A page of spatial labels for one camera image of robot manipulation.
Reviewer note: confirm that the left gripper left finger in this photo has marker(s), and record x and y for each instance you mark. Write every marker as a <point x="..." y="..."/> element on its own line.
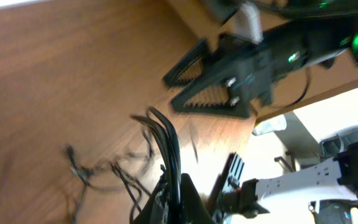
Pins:
<point x="159" y="209"/>

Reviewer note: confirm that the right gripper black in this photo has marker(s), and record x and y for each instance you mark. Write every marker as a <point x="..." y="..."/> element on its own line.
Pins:
<point x="241" y="71"/>

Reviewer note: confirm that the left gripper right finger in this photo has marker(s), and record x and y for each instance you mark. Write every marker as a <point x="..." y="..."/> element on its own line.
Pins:
<point x="226" y="182"/>

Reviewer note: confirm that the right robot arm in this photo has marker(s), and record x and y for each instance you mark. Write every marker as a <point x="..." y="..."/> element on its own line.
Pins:
<point x="324" y="48"/>

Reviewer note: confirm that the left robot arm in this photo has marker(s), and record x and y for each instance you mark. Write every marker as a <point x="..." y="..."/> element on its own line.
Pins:
<point x="335" y="179"/>

